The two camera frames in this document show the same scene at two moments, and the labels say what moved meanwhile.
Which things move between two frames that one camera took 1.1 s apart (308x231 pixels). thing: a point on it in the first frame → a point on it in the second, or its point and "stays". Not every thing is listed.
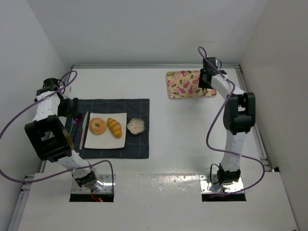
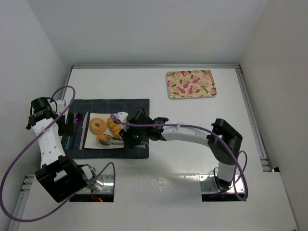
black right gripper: x=203 y=82 → x=128 y=138
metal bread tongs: x=204 y=90 → x=112 y=140
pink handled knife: x=83 y=129 stays
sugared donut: x=97 y=126 stays
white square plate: x=107 y=139 stays
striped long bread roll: x=115 y=127 stays
